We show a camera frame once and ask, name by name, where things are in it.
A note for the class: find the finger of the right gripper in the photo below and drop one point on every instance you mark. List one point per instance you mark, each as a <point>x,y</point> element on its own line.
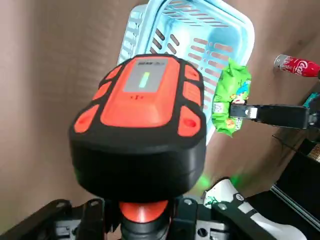
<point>280,116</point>

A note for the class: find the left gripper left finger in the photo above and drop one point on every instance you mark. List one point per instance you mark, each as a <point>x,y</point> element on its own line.
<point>62,220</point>

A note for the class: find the teal snack packet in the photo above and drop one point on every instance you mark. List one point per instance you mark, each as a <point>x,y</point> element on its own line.
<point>313,100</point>

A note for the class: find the green snack packet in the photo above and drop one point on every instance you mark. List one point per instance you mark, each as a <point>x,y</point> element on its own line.
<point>230,85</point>

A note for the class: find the red cola bottle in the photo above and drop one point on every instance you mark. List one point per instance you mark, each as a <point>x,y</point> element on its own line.
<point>300,66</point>

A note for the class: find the orange black barcode scanner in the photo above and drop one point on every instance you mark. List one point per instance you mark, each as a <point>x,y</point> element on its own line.
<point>135,105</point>

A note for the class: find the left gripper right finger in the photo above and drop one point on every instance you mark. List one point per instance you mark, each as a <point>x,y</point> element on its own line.
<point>190,225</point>

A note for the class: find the light blue plastic basket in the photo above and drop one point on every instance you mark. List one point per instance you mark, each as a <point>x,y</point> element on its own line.
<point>220,37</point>

